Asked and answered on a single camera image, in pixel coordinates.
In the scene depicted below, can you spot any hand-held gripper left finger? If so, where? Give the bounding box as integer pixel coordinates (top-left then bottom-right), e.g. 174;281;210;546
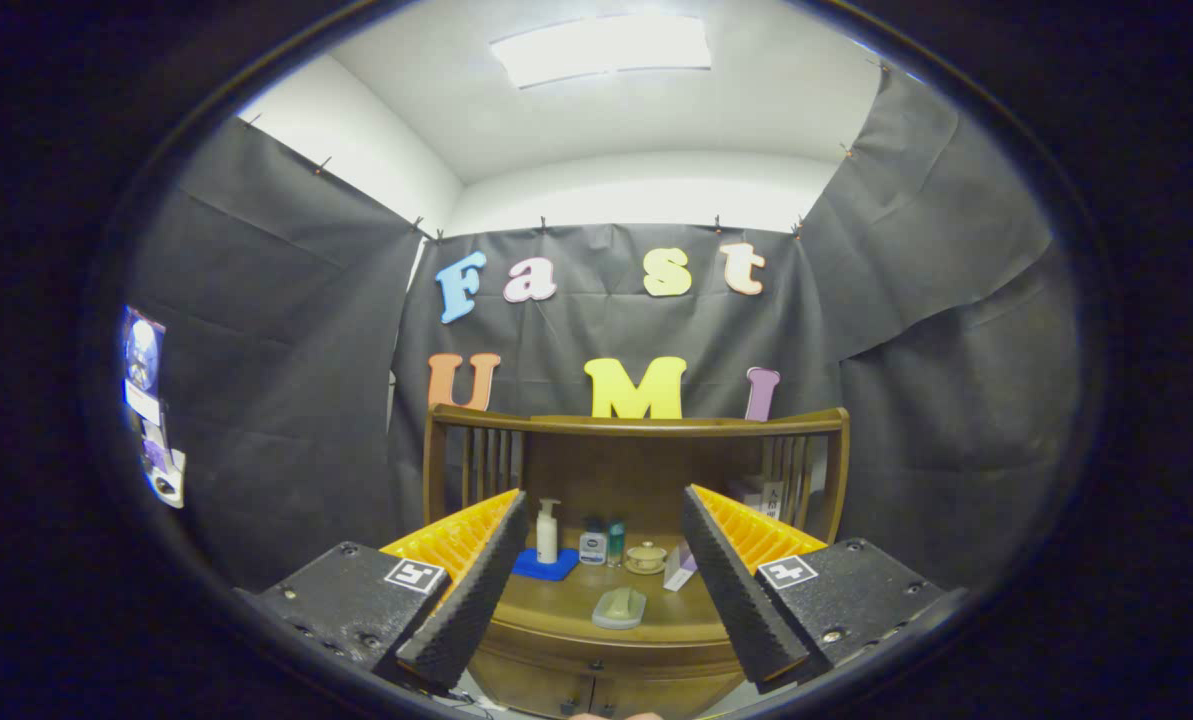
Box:
234;487;531;693

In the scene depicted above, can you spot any white shelf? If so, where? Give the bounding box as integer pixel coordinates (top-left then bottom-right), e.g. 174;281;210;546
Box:
146;448;187;510

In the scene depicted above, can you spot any white pump bottle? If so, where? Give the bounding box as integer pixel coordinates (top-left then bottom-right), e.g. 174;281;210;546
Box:
536;498;562;565

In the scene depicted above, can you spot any wall poster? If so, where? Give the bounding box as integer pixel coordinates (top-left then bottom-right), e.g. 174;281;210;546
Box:
122;305;169;426

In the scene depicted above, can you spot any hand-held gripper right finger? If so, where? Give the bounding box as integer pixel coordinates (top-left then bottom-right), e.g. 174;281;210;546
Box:
679;483;949;695

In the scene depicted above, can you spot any ceiling light panel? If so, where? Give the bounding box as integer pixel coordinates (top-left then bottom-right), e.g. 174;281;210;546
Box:
489;13;713;91

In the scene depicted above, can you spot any wooden countertop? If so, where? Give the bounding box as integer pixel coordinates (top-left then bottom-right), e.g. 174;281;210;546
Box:
486;545;752;656

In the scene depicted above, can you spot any black backdrop cloth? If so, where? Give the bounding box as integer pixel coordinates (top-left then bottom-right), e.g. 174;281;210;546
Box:
121;65;1082;596

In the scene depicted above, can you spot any blue folded cloth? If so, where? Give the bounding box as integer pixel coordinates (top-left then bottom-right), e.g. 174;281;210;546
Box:
512;548;581;582

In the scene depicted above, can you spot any wooden drawer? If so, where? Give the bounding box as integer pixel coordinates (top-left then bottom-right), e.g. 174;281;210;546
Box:
474;640;757;691

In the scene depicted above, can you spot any wooden cabinet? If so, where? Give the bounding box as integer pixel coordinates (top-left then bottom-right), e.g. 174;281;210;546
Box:
422;403;851;720

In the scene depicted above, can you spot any purple white box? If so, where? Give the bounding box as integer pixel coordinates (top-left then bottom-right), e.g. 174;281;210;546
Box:
663;540;699;592

